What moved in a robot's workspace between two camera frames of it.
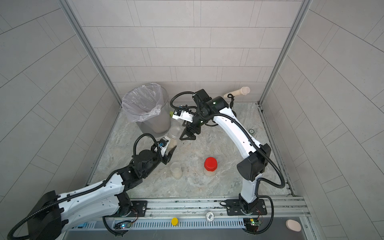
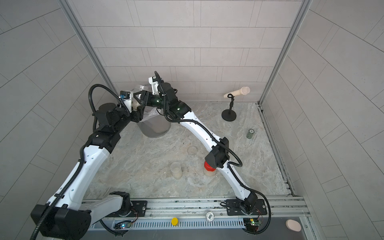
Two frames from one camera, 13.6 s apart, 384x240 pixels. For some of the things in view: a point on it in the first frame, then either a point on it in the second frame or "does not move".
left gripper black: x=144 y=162 -> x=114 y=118
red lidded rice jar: x=210 y=165 does not move
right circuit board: x=252 y=224 does not move
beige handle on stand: x=244 y=90 does not move
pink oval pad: x=293 y=225 does not move
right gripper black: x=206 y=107 -> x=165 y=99
